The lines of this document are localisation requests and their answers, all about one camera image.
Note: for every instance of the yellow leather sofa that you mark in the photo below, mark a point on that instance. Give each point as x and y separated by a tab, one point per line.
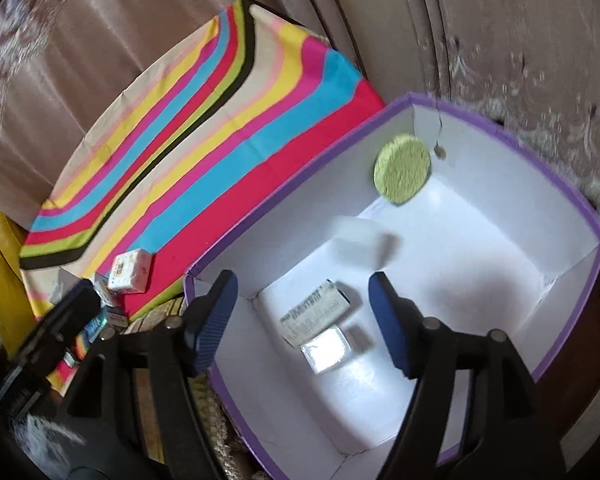
0	270

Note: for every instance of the purple-edged white storage box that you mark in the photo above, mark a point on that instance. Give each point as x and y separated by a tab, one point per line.
480	270

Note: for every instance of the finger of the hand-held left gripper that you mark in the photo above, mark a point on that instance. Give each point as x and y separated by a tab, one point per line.
72	310

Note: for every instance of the round green sponge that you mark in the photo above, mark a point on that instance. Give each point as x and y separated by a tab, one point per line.
402	167

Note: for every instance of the small white box dark print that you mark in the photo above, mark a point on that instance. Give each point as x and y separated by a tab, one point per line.
106	292

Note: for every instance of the plain white box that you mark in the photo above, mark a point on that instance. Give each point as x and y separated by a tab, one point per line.
362	245

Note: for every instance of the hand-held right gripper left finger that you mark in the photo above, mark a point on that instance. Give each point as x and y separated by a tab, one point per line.
214	316

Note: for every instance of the small white box yellow print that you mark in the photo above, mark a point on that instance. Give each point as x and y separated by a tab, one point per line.
130	270

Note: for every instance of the rainbow striped box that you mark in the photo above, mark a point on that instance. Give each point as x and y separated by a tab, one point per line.
84	346

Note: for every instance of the silver foil packet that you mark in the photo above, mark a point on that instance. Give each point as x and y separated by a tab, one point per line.
328	352

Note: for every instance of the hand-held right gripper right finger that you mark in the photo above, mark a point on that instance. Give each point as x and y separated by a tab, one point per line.
390	325

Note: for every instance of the colourful striped tablecloth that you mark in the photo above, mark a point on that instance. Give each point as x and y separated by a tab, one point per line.
240	125

